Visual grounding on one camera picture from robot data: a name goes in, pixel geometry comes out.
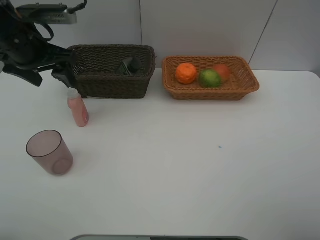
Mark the red yellow peach fruit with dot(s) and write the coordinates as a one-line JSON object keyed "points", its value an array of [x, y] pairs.
{"points": [[223, 71]]}

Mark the green mango fruit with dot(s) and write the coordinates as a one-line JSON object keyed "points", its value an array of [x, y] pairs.
{"points": [[209, 78]]}

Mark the orange tangerine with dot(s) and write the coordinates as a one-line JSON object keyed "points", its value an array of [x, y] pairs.
{"points": [[186, 73]]}

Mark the black square bottle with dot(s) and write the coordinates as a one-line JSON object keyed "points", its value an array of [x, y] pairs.
{"points": [[129, 66]]}

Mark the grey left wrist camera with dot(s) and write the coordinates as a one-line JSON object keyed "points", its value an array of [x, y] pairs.
{"points": [[51, 14]]}

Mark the pink bottle white cap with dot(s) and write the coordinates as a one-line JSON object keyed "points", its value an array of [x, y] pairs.
{"points": [[78, 108]]}

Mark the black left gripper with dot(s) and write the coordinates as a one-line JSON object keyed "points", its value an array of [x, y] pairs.
{"points": [[25, 46]]}

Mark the translucent purple plastic cup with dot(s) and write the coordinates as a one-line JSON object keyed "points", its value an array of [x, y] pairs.
{"points": [[50, 151]]}

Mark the dark brown wicker basket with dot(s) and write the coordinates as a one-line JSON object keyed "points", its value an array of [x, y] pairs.
{"points": [[95, 71]]}

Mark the orange wicker basket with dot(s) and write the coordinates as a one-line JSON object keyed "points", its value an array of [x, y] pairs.
{"points": [[241, 82]]}

